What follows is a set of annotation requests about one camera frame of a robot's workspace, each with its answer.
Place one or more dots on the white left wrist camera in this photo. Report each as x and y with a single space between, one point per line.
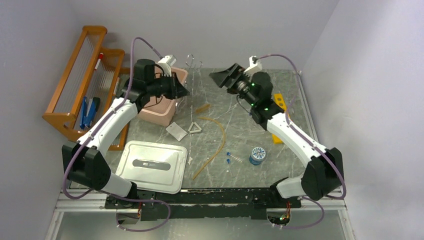
166 64

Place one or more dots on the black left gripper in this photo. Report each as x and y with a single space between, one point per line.
176 89

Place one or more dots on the wooden drying rack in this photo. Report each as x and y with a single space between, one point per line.
79 79

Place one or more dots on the metal crucible tongs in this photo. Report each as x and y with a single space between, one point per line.
191 66

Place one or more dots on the blue stapler tool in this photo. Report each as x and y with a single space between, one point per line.
90 108

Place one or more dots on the red and white marker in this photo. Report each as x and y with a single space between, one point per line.
99 59

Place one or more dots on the white metal tray lid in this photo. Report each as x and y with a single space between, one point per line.
153 166

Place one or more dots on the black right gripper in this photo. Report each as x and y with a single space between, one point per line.
229 76

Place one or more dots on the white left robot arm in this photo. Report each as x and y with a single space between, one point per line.
83 160

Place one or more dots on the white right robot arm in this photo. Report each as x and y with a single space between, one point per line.
323 166

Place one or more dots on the white clay pipe triangle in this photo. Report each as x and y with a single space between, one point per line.
194 128

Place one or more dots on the aluminium frame rail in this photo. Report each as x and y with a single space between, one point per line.
94 202

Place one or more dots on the small white plastic bag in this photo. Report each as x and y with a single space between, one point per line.
176 131

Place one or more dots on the tan bristle test tube brush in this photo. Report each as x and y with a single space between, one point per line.
202 108

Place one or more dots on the blue capped test tube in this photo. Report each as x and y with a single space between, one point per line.
229 164
234 157

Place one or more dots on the blue patterned round tin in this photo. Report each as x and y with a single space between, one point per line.
257 155

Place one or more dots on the pink plastic bin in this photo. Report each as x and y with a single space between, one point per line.
159 111

